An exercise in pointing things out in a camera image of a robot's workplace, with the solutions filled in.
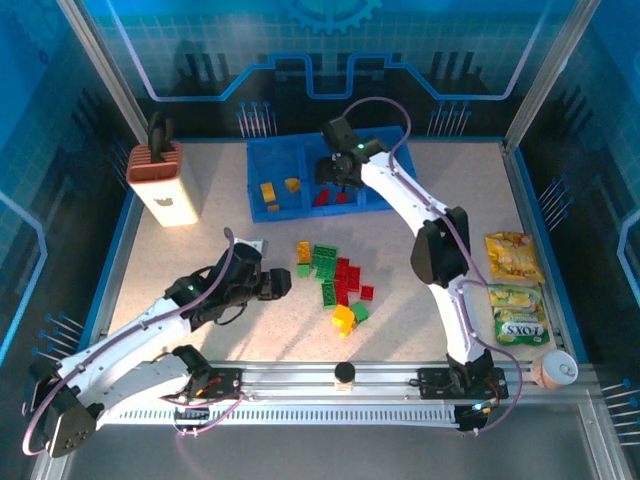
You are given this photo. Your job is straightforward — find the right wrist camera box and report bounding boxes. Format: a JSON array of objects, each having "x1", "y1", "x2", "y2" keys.
[{"x1": 319, "y1": 116, "x2": 354, "y2": 152}]

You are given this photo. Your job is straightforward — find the white knife block brown top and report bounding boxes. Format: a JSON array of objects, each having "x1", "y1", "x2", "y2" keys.
[{"x1": 125, "y1": 141, "x2": 202, "y2": 229}]

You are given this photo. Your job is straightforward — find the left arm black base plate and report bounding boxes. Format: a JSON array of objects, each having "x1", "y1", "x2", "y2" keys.
[{"x1": 187, "y1": 367, "x2": 242, "y2": 401}]

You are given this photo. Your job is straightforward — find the aluminium enclosure post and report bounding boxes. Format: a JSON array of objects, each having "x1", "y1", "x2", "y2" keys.
[
  {"x1": 56, "y1": 0, "x2": 151, "y2": 146},
  {"x1": 503, "y1": 0, "x2": 599, "y2": 154}
]

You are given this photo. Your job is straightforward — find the black knob on wooden block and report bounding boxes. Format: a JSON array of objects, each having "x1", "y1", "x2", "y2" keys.
[{"x1": 333, "y1": 361, "x2": 357, "y2": 392}]

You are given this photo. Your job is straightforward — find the white slotted cable duct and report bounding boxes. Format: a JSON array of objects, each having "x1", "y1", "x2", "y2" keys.
[{"x1": 94, "y1": 403, "x2": 461, "y2": 427}]

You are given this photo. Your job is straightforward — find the black scissors handles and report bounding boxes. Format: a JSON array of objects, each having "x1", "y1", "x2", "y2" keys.
[{"x1": 147, "y1": 112, "x2": 175, "y2": 164}]

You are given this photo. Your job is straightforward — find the aluminium rail frame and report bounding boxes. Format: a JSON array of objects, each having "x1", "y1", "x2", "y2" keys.
[{"x1": 29, "y1": 359, "x2": 634, "y2": 480}]

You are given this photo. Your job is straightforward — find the black electronics box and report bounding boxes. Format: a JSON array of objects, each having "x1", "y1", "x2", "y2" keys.
[{"x1": 457, "y1": 399, "x2": 495, "y2": 434}]

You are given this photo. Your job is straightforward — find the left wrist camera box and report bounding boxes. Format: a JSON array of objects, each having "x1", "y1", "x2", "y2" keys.
[{"x1": 227, "y1": 238, "x2": 267, "y2": 269}]

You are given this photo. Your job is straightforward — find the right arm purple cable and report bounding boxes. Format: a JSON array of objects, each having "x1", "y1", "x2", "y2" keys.
[{"x1": 343, "y1": 96, "x2": 524, "y2": 437}]

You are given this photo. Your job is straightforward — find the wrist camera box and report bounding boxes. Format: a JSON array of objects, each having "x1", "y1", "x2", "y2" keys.
[
  {"x1": 319, "y1": 116, "x2": 354, "y2": 152},
  {"x1": 227, "y1": 238, "x2": 267, "y2": 269}
]

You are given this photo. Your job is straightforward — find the large green lego brick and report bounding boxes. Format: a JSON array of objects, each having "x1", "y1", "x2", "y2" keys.
[{"x1": 312, "y1": 243, "x2": 339, "y2": 269}]

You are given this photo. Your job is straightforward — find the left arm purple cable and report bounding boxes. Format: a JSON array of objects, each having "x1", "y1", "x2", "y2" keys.
[{"x1": 21, "y1": 227, "x2": 251, "y2": 457}]

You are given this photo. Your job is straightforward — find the yellow snack bag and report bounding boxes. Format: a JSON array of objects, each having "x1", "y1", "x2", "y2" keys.
[{"x1": 484, "y1": 230, "x2": 547, "y2": 282}]

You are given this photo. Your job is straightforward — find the blue three-compartment bin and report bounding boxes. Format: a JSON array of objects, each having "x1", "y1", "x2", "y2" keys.
[{"x1": 246, "y1": 124, "x2": 419, "y2": 224}]

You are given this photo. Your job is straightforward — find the green FOXS candy bag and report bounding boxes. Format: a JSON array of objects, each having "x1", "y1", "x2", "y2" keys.
[{"x1": 493, "y1": 306, "x2": 552, "y2": 348}]

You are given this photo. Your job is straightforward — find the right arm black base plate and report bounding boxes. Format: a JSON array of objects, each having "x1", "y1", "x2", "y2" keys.
[{"x1": 417, "y1": 367, "x2": 510, "y2": 401}]

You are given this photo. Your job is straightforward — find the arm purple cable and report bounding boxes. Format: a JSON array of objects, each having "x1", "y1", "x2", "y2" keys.
[
  {"x1": 21, "y1": 227, "x2": 251, "y2": 457},
  {"x1": 343, "y1": 96, "x2": 524, "y2": 437}
]

